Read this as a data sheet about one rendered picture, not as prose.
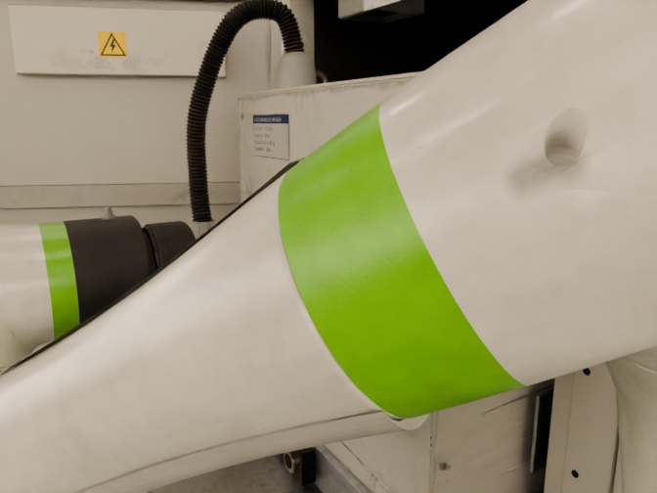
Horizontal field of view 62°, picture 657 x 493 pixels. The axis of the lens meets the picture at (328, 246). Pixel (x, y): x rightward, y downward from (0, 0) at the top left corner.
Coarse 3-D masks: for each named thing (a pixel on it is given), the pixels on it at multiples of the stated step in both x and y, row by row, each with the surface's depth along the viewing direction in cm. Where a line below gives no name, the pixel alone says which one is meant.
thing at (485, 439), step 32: (544, 384) 61; (448, 416) 54; (480, 416) 56; (512, 416) 59; (448, 448) 54; (480, 448) 57; (512, 448) 60; (448, 480) 55; (480, 480) 58; (512, 480) 61; (544, 480) 64
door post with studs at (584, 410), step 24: (576, 384) 53; (600, 384) 51; (552, 408) 56; (576, 408) 53; (600, 408) 51; (552, 432) 57; (576, 432) 54; (600, 432) 51; (552, 456) 57; (576, 456) 54; (600, 456) 52; (552, 480) 57; (576, 480) 54; (600, 480) 52
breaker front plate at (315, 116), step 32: (256, 96) 80; (288, 96) 71; (320, 96) 65; (352, 96) 59; (384, 96) 54; (320, 128) 65; (256, 160) 83; (288, 160) 73; (352, 448) 67; (384, 448) 61; (416, 448) 56; (384, 480) 62; (416, 480) 56
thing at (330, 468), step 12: (324, 456) 72; (324, 468) 72; (336, 468) 69; (324, 480) 72; (336, 480) 69; (348, 480) 67; (360, 480) 66; (324, 492) 73; (336, 492) 70; (348, 492) 67; (360, 492) 64
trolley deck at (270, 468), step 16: (240, 464) 83; (256, 464) 83; (272, 464) 83; (192, 480) 79; (208, 480) 79; (224, 480) 79; (240, 480) 79; (256, 480) 79; (272, 480) 79; (288, 480) 79
